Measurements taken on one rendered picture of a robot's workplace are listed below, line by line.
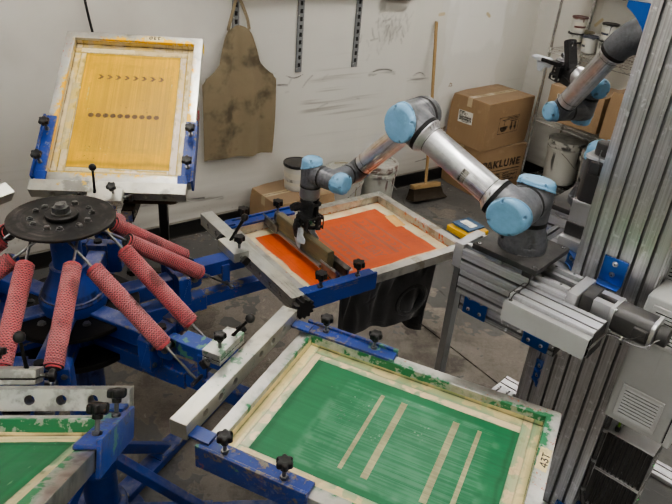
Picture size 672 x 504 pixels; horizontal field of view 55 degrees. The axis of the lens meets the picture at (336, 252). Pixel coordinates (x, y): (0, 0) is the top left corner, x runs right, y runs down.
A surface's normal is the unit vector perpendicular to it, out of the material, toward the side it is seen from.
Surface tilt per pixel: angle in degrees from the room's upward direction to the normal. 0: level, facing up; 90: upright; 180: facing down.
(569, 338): 90
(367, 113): 90
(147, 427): 0
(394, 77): 90
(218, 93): 88
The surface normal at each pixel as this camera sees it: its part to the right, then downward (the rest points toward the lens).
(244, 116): 0.10, 0.48
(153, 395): 0.07, -0.87
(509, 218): -0.51, 0.43
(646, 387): -0.68, 0.31
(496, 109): 0.59, 0.42
